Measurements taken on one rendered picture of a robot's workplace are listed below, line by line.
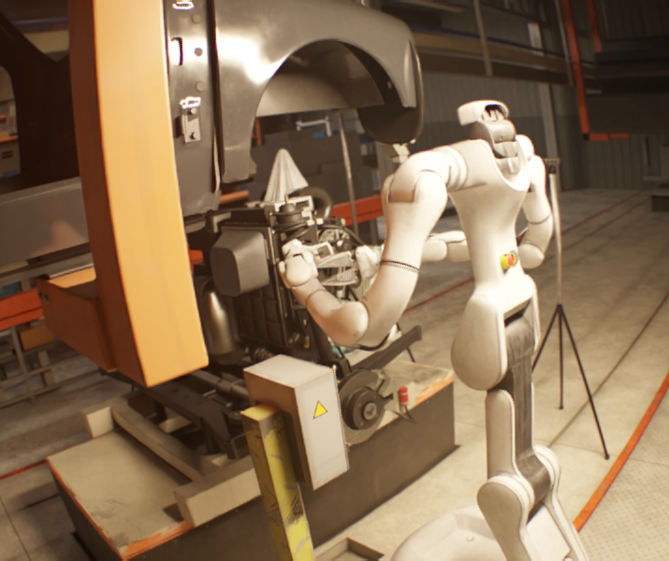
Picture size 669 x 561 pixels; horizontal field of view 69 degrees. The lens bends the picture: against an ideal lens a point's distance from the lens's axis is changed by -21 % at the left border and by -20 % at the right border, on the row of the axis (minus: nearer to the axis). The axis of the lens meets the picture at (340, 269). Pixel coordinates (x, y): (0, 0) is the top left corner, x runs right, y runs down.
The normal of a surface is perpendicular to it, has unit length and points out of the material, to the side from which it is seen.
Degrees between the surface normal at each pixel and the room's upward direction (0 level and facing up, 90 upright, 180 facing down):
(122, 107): 90
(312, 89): 90
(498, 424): 90
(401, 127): 91
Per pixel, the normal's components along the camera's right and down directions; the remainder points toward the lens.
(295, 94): 0.66, 0.08
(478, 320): -0.73, 0.24
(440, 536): 0.57, -0.28
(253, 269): 0.40, 0.15
